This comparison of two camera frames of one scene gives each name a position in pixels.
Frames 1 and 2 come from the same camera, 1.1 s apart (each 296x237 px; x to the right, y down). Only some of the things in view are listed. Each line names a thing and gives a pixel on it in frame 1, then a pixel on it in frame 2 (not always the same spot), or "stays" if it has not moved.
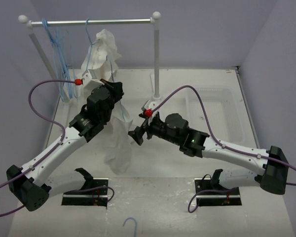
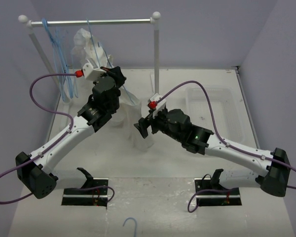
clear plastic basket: (220, 105) stays
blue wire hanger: (114, 80) to (111, 66)
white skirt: (119, 147) to (129, 113)
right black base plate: (230, 198) stays
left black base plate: (98, 197) stays
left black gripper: (116, 87) to (117, 73)
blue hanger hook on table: (135, 223) stays
